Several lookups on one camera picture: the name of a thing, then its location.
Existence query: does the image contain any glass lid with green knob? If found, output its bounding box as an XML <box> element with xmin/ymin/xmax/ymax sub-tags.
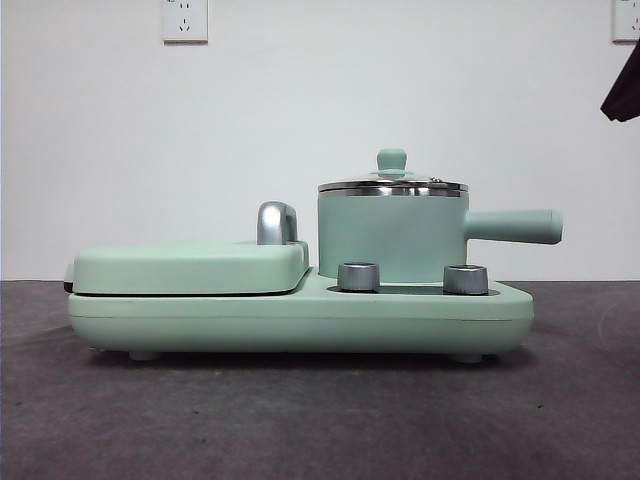
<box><xmin>319</xmin><ymin>147</ymin><xmax>467</xmax><ymax>194</ymax></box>

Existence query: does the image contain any silver control knob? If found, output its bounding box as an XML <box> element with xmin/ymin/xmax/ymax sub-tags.
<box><xmin>442</xmin><ymin>263</ymin><xmax>489</xmax><ymax>295</ymax></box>
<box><xmin>337</xmin><ymin>260</ymin><xmax>382</xmax><ymax>292</ymax></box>

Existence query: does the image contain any mint green breakfast machine base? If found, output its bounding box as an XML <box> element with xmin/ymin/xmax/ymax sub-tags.
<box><xmin>67</xmin><ymin>264</ymin><xmax>535</xmax><ymax>362</ymax></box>

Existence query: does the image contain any mint green griddle cover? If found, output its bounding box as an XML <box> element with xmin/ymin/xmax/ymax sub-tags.
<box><xmin>64</xmin><ymin>238</ymin><xmax>311</xmax><ymax>296</ymax></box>

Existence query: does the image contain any white wall socket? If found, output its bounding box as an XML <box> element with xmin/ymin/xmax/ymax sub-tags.
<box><xmin>161</xmin><ymin>0</ymin><xmax>209</xmax><ymax>44</ymax></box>
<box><xmin>612</xmin><ymin>0</ymin><xmax>640</xmax><ymax>44</ymax></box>

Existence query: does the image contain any mint green pot with handle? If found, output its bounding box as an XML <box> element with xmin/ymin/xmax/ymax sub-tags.
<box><xmin>317</xmin><ymin>185</ymin><xmax>564</xmax><ymax>284</ymax></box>

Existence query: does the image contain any chrome griddle cover handle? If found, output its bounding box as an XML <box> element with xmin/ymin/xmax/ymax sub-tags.
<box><xmin>256</xmin><ymin>200</ymin><xmax>301</xmax><ymax>246</ymax></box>

